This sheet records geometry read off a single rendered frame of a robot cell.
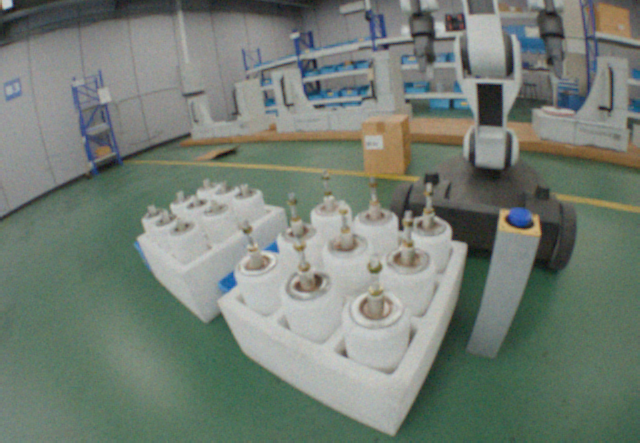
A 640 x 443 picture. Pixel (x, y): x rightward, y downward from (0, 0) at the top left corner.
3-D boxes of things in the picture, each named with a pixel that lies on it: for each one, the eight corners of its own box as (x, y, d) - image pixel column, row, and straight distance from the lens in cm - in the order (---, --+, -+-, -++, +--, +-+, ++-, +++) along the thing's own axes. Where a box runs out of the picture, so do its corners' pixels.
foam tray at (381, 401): (333, 266, 88) (326, 216, 78) (457, 300, 76) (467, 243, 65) (243, 352, 71) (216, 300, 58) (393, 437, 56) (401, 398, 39)
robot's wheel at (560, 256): (543, 244, 107) (555, 191, 98) (556, 246, 108) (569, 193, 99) (547, 281, 90) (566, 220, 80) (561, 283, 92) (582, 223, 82)
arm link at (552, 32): (539, 64, 103) (535, 30, 106) (565, 67, 104) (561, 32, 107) (541, 55, 91) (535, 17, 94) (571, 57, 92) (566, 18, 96)
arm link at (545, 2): (531, 29, 104) (526, -2, 108) (561, 31, 106) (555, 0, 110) (533, 16, 94) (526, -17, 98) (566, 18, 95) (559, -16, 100)
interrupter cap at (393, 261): (376, 264, 46) (375, 260, 46) (403, 244, 51) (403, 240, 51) (412, 282, 43) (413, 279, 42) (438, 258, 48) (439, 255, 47)
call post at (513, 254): (472, 329, 70) (500, 210, 51) (499, 335, 71) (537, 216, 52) (464, 352, 66) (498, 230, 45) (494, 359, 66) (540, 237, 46)
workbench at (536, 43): (487, 102, 633) (479, 15, 646) (549, 107, 644) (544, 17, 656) (486, 105, 564) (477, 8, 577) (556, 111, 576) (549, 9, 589)
